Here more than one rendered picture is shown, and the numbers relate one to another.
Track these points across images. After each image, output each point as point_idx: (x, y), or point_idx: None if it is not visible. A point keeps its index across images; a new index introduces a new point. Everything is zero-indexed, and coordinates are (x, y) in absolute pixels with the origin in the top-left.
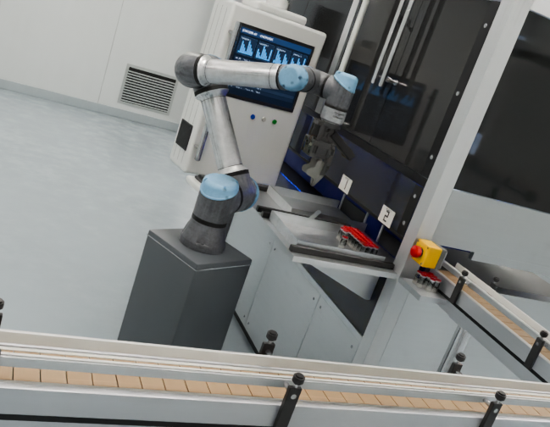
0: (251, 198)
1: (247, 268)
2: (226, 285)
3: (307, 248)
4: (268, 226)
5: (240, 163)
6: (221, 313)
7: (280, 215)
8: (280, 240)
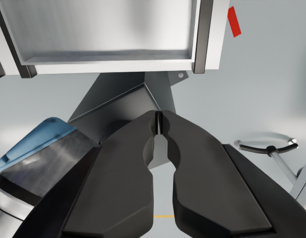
0: (78, 146)
1: (147, 85)
2: (159, 98)
3: (208, 38)
4: (80, 72)
5: (20, 223)
6: (155, 80)
7: (19, 38)
8: (147, 71)
